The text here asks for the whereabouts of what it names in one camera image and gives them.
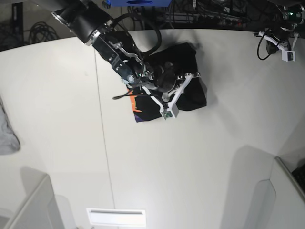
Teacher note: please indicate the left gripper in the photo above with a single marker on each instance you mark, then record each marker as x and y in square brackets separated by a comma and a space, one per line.
[278, 39]

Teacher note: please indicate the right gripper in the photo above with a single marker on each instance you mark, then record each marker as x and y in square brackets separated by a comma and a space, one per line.
[170, 86]

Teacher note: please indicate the black T-shirt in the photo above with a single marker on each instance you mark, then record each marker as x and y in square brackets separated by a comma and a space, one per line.
[182, 55]

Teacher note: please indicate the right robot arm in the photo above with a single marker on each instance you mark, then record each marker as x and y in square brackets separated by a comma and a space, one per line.
[97, 28]

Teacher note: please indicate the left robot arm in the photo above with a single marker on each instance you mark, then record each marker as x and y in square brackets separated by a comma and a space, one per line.
[290, 14]

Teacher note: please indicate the white power strip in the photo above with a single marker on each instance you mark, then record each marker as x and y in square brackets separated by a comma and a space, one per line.
[202, 18]

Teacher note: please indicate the blue box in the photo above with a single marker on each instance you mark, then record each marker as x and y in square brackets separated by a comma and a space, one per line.
[145, 3]

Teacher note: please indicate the white slotted tray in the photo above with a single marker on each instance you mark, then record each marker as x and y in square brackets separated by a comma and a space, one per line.
[117, 217]

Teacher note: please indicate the white side panel right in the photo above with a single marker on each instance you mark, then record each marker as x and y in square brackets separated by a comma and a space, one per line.
[280, 202]

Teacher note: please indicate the white side panel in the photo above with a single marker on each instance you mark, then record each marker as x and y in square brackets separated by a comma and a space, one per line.
[280, 202]
[39, 210]

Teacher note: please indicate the grey cloth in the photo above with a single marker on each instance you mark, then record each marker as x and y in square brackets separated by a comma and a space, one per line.
[9, 143]

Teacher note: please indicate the white side panel left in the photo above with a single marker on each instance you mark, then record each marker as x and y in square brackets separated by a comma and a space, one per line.
[39, 210]

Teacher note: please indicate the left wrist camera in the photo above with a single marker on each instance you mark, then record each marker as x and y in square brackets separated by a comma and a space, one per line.
[288, 56]

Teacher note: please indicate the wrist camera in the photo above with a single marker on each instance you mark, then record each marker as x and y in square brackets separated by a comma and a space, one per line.
[169, 113]
[288, 56]

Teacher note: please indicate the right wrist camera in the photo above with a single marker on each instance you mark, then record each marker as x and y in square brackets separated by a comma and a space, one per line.
[169, 113]

